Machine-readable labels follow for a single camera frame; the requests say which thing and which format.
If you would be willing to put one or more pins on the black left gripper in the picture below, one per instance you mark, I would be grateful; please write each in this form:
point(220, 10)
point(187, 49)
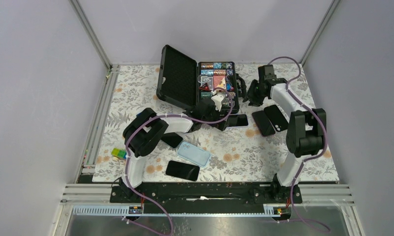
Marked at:
point(221, 126)

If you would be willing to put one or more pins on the colourful toy brick stack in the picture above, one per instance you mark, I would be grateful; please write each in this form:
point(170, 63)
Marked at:
point(119, 153)

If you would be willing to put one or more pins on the phone in light blue case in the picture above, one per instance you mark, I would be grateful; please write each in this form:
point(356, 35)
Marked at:
point(193, 154)

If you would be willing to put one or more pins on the dark phone case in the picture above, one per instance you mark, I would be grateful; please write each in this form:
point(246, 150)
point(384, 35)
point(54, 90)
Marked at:
point(276, 118)

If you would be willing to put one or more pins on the red playing card box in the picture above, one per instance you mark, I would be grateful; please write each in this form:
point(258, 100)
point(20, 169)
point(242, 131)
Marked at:
point(219, 82)

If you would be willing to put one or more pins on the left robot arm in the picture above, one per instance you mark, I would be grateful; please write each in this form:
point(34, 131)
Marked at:
point(143, 134)

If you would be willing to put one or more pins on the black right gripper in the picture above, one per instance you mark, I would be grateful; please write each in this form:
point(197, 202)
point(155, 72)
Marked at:
point(255, 101)

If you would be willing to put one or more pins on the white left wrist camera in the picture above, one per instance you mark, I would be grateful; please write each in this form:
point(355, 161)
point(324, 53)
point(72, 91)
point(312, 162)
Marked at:
point(218, 99)

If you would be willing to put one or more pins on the black poker chip case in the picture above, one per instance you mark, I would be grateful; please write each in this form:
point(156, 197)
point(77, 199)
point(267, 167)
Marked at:
point(183, 81)

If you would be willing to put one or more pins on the bare dark blue phone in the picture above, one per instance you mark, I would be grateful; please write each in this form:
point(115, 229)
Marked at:
point(172, 139)

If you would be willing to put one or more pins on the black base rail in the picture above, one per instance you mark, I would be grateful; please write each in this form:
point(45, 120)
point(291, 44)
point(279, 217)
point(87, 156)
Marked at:
point(202, 197)

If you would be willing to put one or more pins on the bare black phone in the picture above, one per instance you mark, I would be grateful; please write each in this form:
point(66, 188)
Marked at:
point(182, 170)
point(263, 123)

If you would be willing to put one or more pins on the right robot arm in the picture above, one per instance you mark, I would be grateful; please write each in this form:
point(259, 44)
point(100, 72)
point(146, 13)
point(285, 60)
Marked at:
point(306, 132)

